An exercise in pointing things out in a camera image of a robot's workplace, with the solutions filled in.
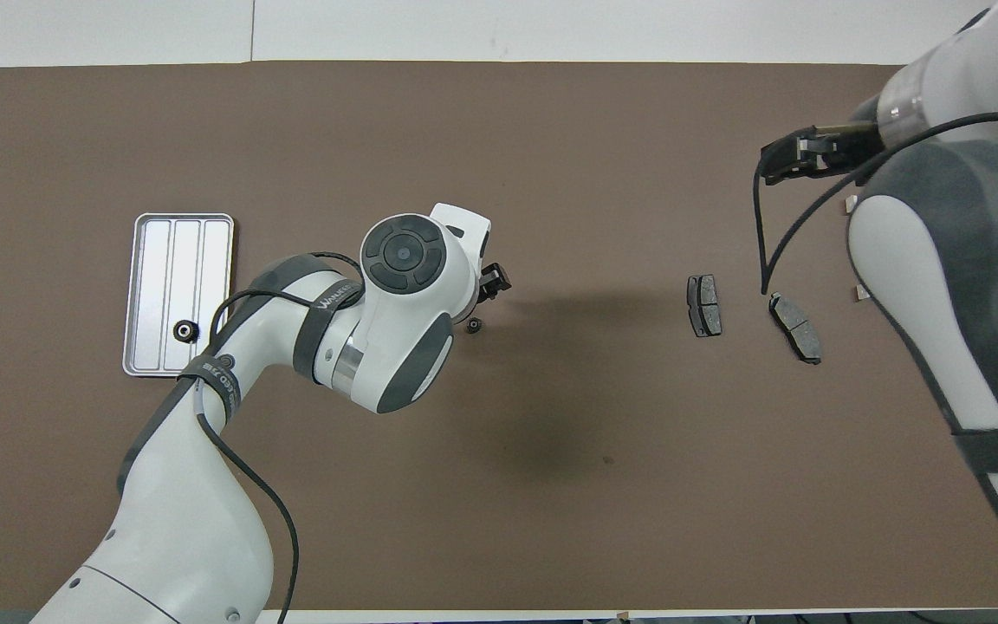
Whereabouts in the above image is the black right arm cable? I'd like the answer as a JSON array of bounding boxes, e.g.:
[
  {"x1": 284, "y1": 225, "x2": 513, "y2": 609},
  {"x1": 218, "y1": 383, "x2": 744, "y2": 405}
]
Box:
[{"x1": 753, "y1": 111, "x2": 998, "y2": 296}]

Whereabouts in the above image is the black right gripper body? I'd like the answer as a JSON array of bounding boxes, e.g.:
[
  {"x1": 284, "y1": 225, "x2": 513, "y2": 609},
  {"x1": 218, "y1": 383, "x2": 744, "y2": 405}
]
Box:
[{"x1": 835, "y1": 120, "x2": 886, "y2": 179}]

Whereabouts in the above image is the silver metal tray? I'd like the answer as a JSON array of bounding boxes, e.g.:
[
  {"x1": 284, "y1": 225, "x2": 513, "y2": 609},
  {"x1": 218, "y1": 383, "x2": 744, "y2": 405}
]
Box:
[{"x1": 122, "y1": 212, "x2": 237, "y2": 379}]

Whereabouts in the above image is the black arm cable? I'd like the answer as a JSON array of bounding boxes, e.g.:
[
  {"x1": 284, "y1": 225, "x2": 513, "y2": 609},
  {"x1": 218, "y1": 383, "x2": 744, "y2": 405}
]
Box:
[
  {"x1": 753, "y1": 111, "x2": 998, "y2": 296},
  {"x1": 194, "y1": 251, "x2": 366, "y2": 624}
]

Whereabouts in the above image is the brown table mat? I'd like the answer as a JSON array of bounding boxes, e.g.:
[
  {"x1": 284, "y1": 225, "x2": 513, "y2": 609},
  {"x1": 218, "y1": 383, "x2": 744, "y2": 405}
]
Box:
[{"x1": 0, "y1": 61, "x2": 998, "y2": 612}]

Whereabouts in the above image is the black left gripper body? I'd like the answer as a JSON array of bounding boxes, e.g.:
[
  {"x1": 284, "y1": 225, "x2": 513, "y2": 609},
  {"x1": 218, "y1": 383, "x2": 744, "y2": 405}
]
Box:
[{"x1": 477, "y1": 263, "x2": 513, "y2": 302}]

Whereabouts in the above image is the rectangular grey brake pad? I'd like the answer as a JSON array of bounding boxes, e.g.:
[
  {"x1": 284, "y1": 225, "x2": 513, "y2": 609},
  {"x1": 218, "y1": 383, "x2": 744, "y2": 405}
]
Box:
[{"x1": 687, "y1": 274, "x2": 723, "y2": 338}]

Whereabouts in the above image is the elongated grey brake pad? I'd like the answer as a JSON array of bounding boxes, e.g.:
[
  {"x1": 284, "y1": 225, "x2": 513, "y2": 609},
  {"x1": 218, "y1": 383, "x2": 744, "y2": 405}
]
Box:
[{"x1": 768, "y1": 292, "x2": 823, "y2": 366}]

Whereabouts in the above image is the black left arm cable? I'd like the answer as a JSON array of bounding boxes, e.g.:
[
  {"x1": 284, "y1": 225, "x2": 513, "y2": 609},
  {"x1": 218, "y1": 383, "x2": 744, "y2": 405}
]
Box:
[{"x1": 194, "y1": 251, "x2": 366, "y2": 624}]

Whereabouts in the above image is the white semicircular bracket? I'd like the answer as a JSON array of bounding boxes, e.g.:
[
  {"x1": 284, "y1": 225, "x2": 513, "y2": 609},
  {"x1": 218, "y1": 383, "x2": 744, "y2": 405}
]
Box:
[{"x1": 845, "y1": 196, "x2": 869, "y2": 302}]

